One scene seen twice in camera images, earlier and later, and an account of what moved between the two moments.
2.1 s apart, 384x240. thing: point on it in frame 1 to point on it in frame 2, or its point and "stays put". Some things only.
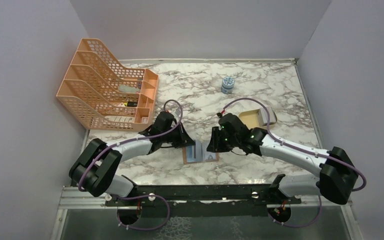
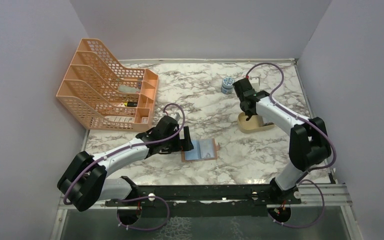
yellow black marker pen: [130, 103] stays put
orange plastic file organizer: [103, 94] stays put
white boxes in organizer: [121, 118] stays put
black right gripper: [215, 145] to [249, 113]
